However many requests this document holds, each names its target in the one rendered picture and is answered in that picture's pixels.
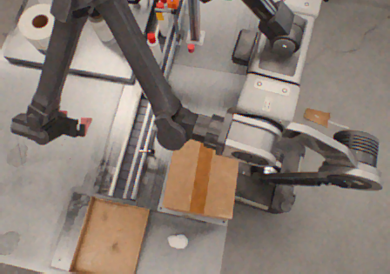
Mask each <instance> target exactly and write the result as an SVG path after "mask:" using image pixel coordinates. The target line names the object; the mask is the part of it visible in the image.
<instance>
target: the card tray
mask: <svg viewBox="0 0 390 274"><path fill-rule="evenodd" d="M150 213H151V210H149V209H146V208H141V207H137V206H132V205H128V204H121V203H119V202H112V201H110V200H103V199H102V198H95V197H91V199H90V202H89V205H88V207H87V211H86V213H85V216H84V221H83V225H82V227H81V230H80V234H79V236H78V241H77V243H76V248H75V250H74V254H73V256H72V258H71V263H70V265H69V270H68V273H70V274H136V269H137V266H138V259H139V256H140V251H141V249H142V246H143V241H144V239H145V231H146V226H147V224H148V221H149V216H150Z"/></svg>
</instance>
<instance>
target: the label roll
mask: <svg viewBox="0 0 390 274"><path fill-rule="evenodd" d="M50 7H51V4H49V3H40V4H37V5H33V6H32V7H30V8H29V9H27V10H26V11H25V12H24V13H23V14H22V16H21V17H20V20H19V22H18V28H19V30H20V33H22V34H23V36H24V37H25V38H26V39H27V40H28V41H29V42H30V43H31V44H32V45H34V47H35V48H36V49H37V50H38V52H40V53H41V54H43V55H45V54H46V52H47V48H48V45H49V40H50V34H51V32H52V29H53V28H52V26H53V23H54V19H55V17H53V16H52V15H51V14H50Z"/></svg>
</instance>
